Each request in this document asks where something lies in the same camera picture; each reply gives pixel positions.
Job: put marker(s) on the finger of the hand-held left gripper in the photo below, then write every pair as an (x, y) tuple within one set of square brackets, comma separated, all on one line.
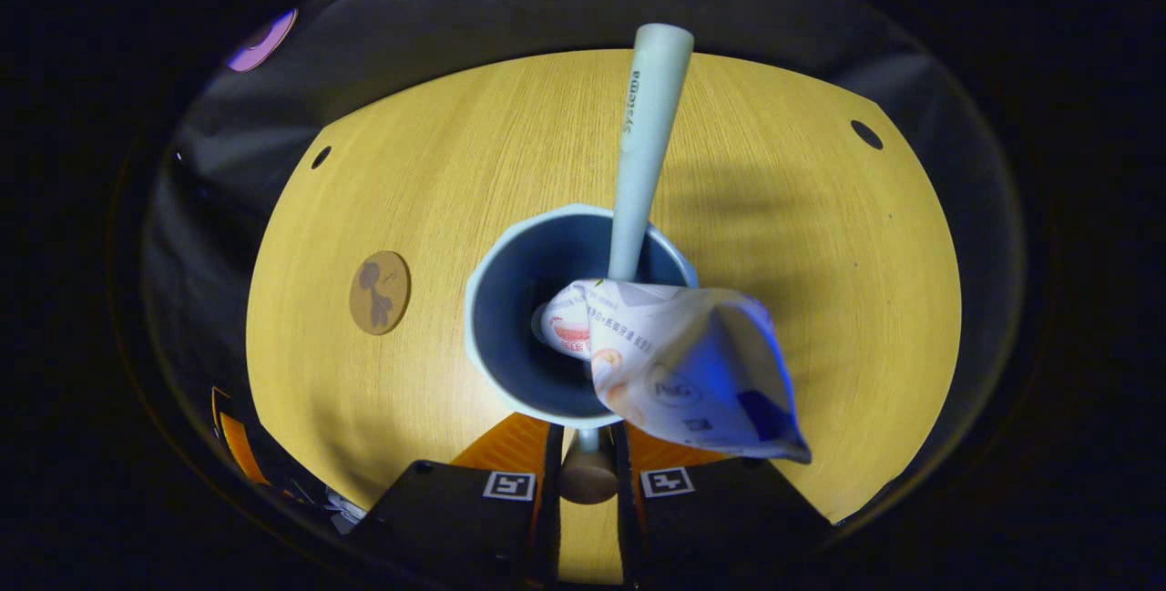
[(319, 504), (239, 445)]

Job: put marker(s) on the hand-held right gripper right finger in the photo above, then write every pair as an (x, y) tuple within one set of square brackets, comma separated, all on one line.
[(720, 518)]

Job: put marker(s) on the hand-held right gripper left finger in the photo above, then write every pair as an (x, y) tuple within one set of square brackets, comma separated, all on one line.
[(455, 518)]

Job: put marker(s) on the white toothpaste tube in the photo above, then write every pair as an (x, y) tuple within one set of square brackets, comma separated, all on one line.
[(701, 363)]

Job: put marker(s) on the round wooden coaster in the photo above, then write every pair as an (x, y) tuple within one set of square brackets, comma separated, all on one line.
[(380, 292)]

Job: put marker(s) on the pale green toothbrush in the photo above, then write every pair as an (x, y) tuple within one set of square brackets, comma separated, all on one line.
[(649, 117)]

